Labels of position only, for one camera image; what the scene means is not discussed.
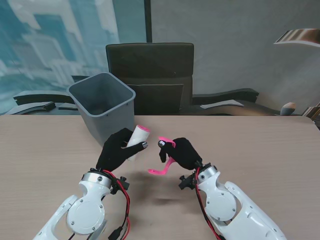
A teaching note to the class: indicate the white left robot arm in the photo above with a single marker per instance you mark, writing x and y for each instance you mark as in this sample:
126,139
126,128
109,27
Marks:
85,215

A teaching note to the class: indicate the dark curved armrest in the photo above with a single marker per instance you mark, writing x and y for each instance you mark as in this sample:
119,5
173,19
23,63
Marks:
37,96
237,93

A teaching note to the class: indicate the black office chair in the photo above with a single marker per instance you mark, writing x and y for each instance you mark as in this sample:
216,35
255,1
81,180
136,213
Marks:
150,65

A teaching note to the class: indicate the beige round knob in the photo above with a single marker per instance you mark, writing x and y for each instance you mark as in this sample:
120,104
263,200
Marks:
288,108

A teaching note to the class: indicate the white paper sheet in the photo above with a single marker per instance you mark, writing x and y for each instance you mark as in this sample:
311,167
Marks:
222,103

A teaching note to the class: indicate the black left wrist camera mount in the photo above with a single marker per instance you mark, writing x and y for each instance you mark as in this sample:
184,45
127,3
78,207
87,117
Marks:
121,186

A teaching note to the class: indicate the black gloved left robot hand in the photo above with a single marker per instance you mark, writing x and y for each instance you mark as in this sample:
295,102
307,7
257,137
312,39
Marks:
112,155

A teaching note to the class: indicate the grey plastic waste bin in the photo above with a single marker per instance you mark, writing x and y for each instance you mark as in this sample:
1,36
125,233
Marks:
112,122

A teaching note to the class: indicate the grey flat card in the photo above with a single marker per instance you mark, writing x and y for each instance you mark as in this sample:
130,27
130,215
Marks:
67,107

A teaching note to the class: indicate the copper striped corner piece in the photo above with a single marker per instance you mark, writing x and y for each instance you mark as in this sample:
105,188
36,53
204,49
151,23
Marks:
312,112

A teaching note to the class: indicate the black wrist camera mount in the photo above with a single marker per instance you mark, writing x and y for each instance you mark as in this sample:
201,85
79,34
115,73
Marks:
186,184
121,186

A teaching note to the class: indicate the black window frame post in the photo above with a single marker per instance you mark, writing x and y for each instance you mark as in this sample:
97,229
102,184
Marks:
148,20

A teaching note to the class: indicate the small black box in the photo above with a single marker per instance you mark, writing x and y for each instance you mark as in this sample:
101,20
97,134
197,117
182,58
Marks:
49,106

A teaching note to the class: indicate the copper striped shelf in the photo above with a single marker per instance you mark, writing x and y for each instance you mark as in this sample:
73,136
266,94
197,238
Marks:
297,36

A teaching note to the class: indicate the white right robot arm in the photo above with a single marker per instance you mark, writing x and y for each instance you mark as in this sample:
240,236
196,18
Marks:
220,202

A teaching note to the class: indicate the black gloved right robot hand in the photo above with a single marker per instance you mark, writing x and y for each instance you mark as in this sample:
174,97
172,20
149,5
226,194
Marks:
185,152

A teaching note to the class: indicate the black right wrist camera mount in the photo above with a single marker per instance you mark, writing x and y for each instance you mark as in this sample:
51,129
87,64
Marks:
186,184

